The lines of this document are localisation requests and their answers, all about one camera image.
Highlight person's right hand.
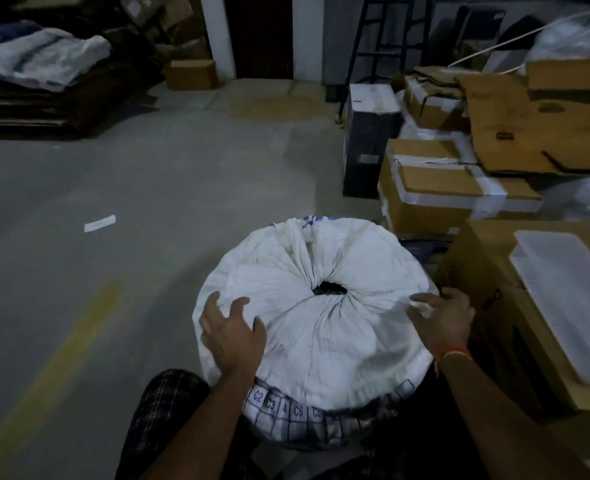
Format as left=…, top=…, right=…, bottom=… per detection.
left=405, top=287, right=476, bottom=361

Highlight person's left hand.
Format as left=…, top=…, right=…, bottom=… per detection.
left=199, top=292, right=267, bottom=378

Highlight white woven sack bundle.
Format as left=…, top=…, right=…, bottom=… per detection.
left=192, top=214, right=439, bottom=448

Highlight person's left forearm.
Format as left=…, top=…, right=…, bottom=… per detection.
left=137, top=367, right=261, bottom=480

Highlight person's right forearm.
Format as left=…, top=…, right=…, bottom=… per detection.
left=435, top=352, right=590, bottom=480

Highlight orange wrist thread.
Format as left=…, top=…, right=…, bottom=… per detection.
left=433, top=347, right=474, bottom=378

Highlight big brown cardboard box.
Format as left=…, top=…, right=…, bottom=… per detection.
left=434, top=219, right=590, bottom=421

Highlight dark plaid trousers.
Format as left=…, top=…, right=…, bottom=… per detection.
left=114, top=366, right=492, bottom=480

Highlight large taped cardboard box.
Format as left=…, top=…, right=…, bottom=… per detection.
left=377, top=138, right=544, bottom=236

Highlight translucent white plastic tray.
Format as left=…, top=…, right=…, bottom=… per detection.
left=507, top=230, right=590, bottom=389

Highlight black box with white top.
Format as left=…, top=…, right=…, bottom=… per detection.
left=342, top=83, right=404, bottom=200

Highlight white paper strip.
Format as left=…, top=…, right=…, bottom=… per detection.
left=84, top=215, right=117, bottom=233

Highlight crumpled white plastic bag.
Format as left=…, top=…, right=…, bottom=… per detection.
left=539, top=174, right=590, bottom=221

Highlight small taped cardboard box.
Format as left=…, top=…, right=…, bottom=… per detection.
left=403, top=74, right=470, bottom=131

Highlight flattened cardboard sheet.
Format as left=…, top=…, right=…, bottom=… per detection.
left=456, top=57, right=590, bottom=176

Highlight plain small cardboard box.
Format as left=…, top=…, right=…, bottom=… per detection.
left=163, top=59, right=220, bottom=92

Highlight blue metal ladder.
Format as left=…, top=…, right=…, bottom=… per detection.
left=347, top=0, right=435, bottom=89

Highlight dark door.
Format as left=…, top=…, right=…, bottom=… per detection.
left=223, top=0, right=294, bottom=81

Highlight dark leaning panel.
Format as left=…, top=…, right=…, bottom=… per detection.
left=454, top=5, right=508, bottom=47

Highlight stack of cardboard boxes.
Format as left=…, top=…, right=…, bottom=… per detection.
left=119, top=0, right=211, bottom=61

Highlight bulky white plastic bag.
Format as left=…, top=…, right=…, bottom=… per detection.
left=524, top=9, right=590, bottom=66

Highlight heap of white sacks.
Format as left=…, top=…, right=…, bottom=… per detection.
left=0, top=19, right=112, bottom=93

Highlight white rope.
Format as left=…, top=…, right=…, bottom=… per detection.
left=447, top=9, right=590, bottom=70

